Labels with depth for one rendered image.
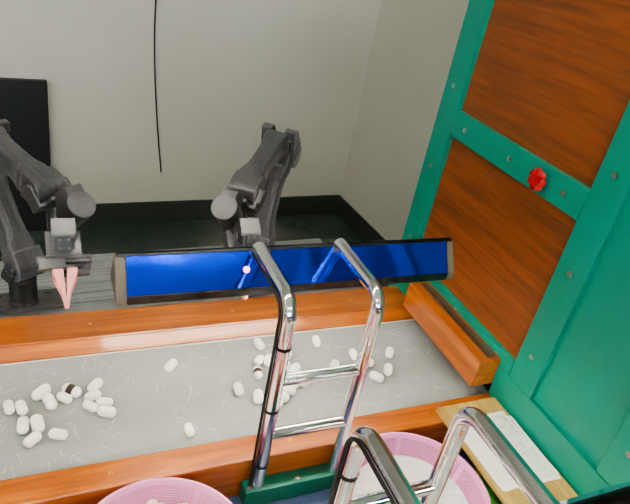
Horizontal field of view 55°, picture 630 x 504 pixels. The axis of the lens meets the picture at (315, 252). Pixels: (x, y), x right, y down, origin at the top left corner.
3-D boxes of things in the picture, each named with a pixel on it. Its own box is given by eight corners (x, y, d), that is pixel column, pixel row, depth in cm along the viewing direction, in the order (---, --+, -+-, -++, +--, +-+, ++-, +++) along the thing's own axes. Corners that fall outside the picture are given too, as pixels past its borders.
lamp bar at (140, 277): (109, 278, 97) (110, 239, 94) (431, 258, 123) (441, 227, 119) (115, 307, 91) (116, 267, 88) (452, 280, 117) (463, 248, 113)
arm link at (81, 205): (109, 210, 120) (82, 156, 120) (70, 222, 114) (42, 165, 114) (85, 230, 128) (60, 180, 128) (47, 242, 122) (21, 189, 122)
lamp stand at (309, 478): (217, 429, 122) (242, 237, 100) (307, 413, 130) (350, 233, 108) (243, 508, 107) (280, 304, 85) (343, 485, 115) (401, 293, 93)
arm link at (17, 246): (50, 270, 140) (-4, 135, 136) (22, 280, 135) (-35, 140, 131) (38, 274, 144) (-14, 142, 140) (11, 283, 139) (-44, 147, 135)
